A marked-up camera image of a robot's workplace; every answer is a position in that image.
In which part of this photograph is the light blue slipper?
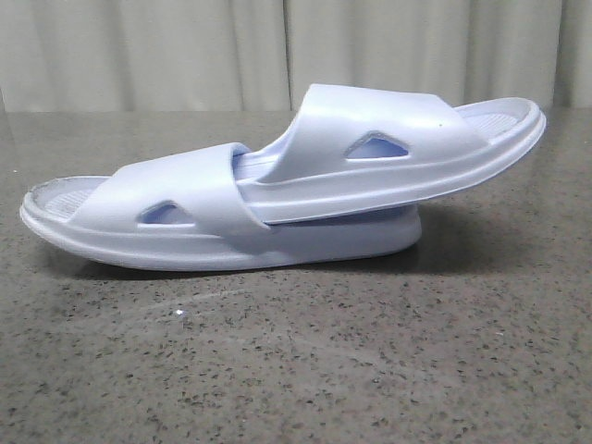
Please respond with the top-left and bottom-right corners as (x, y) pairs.
(233, 84), (546, 224)
(19, 143), (422, 271)

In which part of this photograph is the pale green curtain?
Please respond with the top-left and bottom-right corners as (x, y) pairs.
(1, 1), (591, 112)

